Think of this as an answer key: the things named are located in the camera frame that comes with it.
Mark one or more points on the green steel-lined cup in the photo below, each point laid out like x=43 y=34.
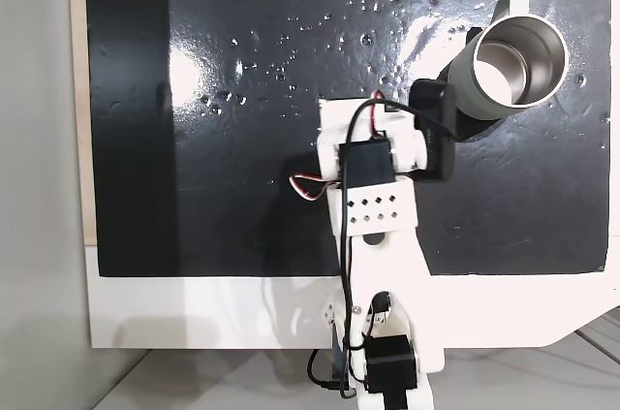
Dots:
x=489 y=90

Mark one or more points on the black glossy mat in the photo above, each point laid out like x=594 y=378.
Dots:
x=145 y=90

